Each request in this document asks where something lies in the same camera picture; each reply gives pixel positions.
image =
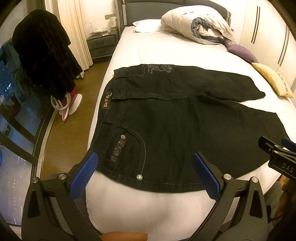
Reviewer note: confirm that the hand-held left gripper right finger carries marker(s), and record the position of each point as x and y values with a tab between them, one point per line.
205	176

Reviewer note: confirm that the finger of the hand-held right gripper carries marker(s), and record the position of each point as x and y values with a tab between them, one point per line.
289	142
266	143

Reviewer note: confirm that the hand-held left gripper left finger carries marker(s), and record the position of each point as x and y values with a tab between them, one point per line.
84	176

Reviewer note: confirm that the black denim pants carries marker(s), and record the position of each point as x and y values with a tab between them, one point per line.
185	139

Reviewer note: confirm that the person's left hand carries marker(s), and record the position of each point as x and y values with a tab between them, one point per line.
124	236

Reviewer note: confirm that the yellow cushion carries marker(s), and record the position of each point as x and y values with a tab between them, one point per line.
272	77

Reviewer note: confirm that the purple cushion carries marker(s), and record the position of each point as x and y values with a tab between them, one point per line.
242	52

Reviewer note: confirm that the white wardrobe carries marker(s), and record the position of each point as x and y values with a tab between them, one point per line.
268	30

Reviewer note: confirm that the black fur coat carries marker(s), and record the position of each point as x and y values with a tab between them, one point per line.
44	51

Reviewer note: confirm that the grey nightstand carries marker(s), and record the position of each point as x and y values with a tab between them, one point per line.
101	45

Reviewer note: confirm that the bed with white sheet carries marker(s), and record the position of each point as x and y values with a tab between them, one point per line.
161	46

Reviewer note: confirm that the cream curtain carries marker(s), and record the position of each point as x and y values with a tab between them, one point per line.
71	27

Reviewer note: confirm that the bundled cream duvet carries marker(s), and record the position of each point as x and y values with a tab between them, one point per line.
180	20

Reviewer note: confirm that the white canister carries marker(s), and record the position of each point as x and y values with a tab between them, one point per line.
113	23

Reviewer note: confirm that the white pillow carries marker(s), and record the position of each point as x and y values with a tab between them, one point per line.
148	25

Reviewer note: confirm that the grey padded headboard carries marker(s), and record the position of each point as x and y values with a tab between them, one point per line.
148	9

